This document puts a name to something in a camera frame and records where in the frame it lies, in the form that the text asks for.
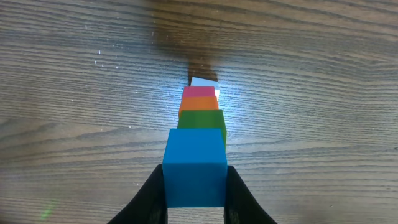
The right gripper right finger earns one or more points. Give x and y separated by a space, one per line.
237 205

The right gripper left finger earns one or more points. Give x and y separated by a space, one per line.
150 205

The blue cube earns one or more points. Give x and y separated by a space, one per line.
194 168

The green cube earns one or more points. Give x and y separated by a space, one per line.
200 119

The orange cube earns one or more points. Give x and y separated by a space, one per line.
199 103

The pink cube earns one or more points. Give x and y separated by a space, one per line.
198 91

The white cube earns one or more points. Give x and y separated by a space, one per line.
202 81

